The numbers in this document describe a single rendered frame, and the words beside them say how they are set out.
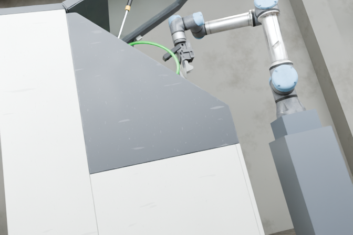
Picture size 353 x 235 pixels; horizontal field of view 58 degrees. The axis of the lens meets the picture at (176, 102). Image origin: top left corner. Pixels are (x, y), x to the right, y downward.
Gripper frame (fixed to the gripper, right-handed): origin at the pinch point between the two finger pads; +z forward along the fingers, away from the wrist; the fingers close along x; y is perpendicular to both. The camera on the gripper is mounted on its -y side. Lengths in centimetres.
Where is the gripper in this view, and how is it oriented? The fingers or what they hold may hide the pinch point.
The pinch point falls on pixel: (184, 76)
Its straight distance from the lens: 169.4
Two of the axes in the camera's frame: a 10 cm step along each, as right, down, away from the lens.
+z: 2.2, 9.4, -2.5
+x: -1.6, 2.9, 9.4
